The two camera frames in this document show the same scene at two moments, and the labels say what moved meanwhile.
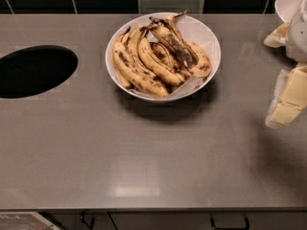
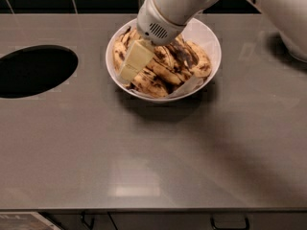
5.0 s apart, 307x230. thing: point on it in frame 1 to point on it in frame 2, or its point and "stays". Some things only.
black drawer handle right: x=229 y=228 stays
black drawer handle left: x=90 y=227 stays
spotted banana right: x=202 y=69 stays
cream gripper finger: x=290 y=97 to x=162 y=18
